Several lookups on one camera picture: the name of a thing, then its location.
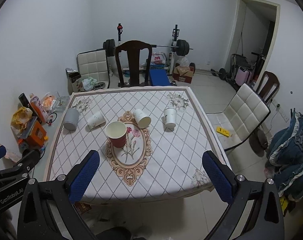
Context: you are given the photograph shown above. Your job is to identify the dumbbell on floor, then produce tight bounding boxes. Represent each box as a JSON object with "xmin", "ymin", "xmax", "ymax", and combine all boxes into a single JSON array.
[{"xmin": 210, "ymin": 68, "xmax": 227, "ymax": 81}]

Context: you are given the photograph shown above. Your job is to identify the white paper cup right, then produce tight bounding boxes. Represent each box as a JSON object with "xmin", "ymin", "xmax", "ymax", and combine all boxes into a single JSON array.
[{"xmin": 164, "ymin": 108, "xmax": 177, "ymax": 129}]

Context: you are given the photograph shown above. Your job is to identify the dark wooden chair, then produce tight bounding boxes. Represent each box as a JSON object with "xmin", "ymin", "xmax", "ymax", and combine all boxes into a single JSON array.
[
  {"xmin": 117, "ymin": 52, "xmax": 150, "ymax": 88},
  {"xmin": 256, "ymin": 71, "xmax": 280, "ymax": 104}
]

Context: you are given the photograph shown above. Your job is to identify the dark wooden chair right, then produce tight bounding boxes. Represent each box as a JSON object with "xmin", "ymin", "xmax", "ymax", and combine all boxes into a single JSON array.
[{"xmin": 256, "ymin": 71, "xmax": 280, "ymax": 104}]

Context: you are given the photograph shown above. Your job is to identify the cream padded chair back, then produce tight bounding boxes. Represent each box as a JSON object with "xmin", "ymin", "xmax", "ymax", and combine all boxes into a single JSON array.
[{"xmin": 77, "ymin": 49, "xmax": 110, "ymax": 89}]

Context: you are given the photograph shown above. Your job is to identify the patterned white tablecloth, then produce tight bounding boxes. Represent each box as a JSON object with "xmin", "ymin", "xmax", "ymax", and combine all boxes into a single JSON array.
[{"xmin": 43, "ymin": 86, "xmax": 228, "ymax": 204}]

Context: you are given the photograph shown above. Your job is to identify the blue bench pad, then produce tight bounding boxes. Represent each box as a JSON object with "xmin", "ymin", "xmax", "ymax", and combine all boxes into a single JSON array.
[{"xmin": 149, "ymin": 69, "xmax": 171, "ymax": 86}]

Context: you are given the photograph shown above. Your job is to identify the pink suitcase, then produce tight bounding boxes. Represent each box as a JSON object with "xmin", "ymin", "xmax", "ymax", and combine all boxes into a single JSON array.
[{"xmin": 235, "ymin": 67, "xmax": 251, "ymax": 86}]

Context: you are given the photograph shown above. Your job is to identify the white paper cup middle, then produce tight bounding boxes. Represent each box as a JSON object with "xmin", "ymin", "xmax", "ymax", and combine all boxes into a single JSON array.
[{"xmin": 133, "ymin": 109, "xmax": 151, "ymax": 128}]

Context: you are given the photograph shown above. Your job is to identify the cream padded chair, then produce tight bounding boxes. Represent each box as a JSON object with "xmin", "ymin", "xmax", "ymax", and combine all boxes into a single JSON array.
[
  {"xmin": 77, "ymin": 49, "xmax": 110, "ymax": 89},
  {"xmin": 207, "ymin": 83, "xmax": 270, "ymax": 151}
]

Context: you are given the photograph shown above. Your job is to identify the red paper cup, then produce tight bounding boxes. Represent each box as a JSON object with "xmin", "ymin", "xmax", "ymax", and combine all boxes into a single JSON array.
[{"xmin": 105, "ymin": 121, "xmax": 126, "ymax": 148}]

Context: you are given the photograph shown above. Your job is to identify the small printed carton box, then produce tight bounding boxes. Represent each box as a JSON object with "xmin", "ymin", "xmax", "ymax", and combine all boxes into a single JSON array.
[{"xmin": 65, "ymin": 68, "xmax": 85, "ymax": 94}]

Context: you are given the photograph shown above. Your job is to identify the white paper cup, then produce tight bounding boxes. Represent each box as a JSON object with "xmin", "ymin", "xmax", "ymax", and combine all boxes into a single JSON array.
[
  {"xmin": 87, "ymin": 111, "xmax": 106, "ymax": 129},
  {"xmin": 133, "ymin": 109, "xmax": 151, "ymax": 128},
  {"xmin": 164, "ymin": 108, "xmax": 177, "ymax": 129}
]

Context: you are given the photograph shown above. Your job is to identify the cream padded chair right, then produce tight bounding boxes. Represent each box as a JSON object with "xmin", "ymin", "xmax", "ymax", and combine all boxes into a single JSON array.
[{"xmin": 207, "ymin": 83, "xmax": 270, "ymax": 151}]

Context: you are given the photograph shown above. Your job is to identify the yellow object on floor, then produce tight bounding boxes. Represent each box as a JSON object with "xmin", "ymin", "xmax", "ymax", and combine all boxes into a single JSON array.
[{"xmin": 216, "ymin": 126, "xmax": 231, "ymax": 138}]

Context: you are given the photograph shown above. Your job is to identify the orange snack bag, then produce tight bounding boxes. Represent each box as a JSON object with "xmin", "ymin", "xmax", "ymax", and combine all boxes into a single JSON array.
[{"xmin": 41, "ymin": 94, "xmax": 56, "ymax": 112}]

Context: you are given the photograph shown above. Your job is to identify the barbell with black plates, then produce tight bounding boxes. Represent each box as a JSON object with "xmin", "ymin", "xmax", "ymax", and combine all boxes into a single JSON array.
[{"xmin": 103, "ymin": 39, "xmax": 193, "ymax": 56}]

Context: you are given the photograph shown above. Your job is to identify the grey cup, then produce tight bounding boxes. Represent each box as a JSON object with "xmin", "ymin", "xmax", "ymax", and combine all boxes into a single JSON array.
[{"xmin": 62, "ymin": 108, "xmax": 79, "ymax": 131}]

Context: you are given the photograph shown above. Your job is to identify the orange box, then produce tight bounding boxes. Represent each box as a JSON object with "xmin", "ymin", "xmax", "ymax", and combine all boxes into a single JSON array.
[{"xmin": 20, "ymin": 117, "xmax": 47, "ymax": 147}]

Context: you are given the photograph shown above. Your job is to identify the orange pink bottle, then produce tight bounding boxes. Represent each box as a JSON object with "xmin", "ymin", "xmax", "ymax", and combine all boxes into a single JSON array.
[{"xmin": 29, "ymin": 93, "xmax": 48, "ymax": 123}]

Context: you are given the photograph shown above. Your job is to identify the cardboard box on floor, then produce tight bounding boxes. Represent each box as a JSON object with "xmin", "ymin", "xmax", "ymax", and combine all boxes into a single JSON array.
[{"xmin": 173, "ymin": 62, "xmax": 196, "ymax": 83}]

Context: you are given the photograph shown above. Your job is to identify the white paper cup left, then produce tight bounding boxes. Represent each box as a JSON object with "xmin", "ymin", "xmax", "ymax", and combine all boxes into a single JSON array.
[{"xmin": 87, "ymin": 111, "xmax": 106, "ymax": 129}]

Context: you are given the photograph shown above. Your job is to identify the yellow plastic bag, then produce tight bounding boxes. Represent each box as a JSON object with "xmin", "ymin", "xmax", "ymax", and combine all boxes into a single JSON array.
[{"xmin": 10, "ymin": 107, "xmax": 33, "ymax": 136}]

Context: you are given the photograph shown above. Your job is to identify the blue clothes pile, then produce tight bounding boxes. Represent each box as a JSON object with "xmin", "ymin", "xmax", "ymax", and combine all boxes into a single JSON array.
[{"xmin": 266, "ymin": 112, "xmax": 303, "ymax": 202}]

